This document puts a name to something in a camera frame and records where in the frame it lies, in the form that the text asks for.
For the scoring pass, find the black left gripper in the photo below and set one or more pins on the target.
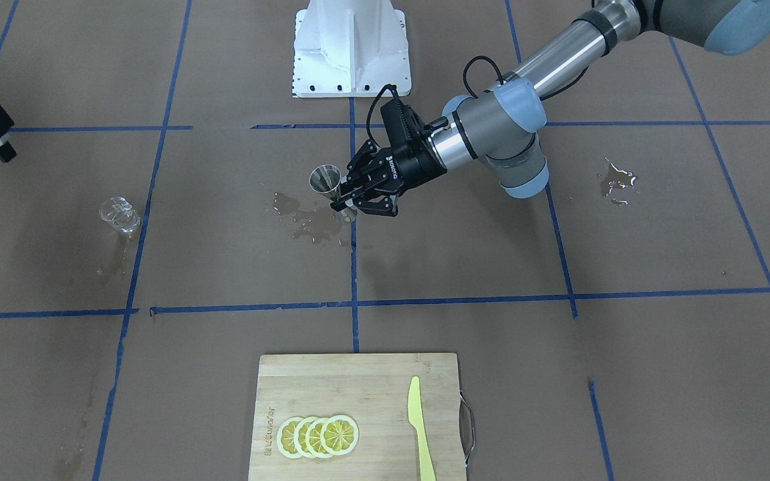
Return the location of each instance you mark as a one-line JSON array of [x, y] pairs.
[[414, 167]]

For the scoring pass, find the steel measuring jigger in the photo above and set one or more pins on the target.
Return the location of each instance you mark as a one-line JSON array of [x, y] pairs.
[[325, 180]]

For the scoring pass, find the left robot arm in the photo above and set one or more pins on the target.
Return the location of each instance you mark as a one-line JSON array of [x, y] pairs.
[[499, 126]]

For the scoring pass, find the bamboo cutting board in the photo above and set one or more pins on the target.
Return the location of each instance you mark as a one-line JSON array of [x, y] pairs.
[[372, 388]]

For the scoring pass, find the yellow plastic knife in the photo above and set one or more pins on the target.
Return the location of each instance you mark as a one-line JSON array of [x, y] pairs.
[[416, 420]]

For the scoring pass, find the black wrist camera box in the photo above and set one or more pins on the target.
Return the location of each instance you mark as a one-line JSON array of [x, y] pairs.
[[404, 128]]

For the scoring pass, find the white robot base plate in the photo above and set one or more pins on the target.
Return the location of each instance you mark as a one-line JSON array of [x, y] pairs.
[[350, 49]]

